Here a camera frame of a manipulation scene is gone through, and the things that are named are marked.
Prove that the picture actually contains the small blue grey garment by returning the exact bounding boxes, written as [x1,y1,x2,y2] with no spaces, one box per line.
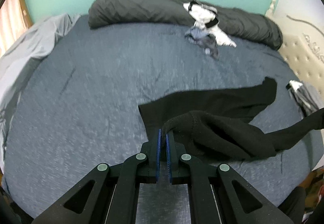
[184,27,218,59]

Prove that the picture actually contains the white and black garment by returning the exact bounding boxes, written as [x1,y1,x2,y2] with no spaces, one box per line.
[183,0,237,48]

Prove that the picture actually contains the cream tufted headboard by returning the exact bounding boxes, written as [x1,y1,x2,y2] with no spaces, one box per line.
[265,0,323,96]

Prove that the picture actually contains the dark grey rolled duvet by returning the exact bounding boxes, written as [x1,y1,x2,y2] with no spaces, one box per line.
[88,0,283,50]

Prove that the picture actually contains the grey white clothes pile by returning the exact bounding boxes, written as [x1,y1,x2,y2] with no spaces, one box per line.
[286,80,323,117]

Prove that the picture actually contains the orange striped curtain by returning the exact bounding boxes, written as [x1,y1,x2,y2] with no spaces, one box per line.
[0,0,33,56]

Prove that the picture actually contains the blue grey bed sheet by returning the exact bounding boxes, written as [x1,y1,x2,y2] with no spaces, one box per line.
[3,16,302,217]

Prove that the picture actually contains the black pants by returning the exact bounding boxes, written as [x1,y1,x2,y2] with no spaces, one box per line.
[138,77,323,161]

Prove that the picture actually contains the light grey blanket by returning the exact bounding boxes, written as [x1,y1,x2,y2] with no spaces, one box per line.
[1,13,81,172]

